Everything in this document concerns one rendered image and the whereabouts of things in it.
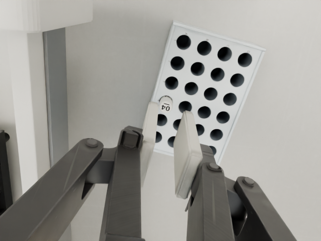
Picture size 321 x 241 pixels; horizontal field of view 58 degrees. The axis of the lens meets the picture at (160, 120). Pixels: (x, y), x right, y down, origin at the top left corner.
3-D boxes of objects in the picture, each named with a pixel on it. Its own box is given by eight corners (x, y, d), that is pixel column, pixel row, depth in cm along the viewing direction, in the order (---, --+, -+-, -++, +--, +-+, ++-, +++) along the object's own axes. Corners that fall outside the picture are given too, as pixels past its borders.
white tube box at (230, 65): (172, 19, 28) (173, 21, 24) (254, 43, 29) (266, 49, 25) (142, 132, 32) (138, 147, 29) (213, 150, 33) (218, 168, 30)
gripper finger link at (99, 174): (128, 194, 15) (69, 180, 14) (138, 148, 19) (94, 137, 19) (135, 169, 14) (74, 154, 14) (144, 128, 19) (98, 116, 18)
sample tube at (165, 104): (162, 85, 30) (161, 99, 26) (173, 88, 30) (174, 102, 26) (158, 96, 31) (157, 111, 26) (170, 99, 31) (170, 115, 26)
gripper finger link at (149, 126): (141, 190, 16) (128, 187, 16) (149, 137, 23) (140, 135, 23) (155, 144, 15) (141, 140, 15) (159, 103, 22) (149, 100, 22)
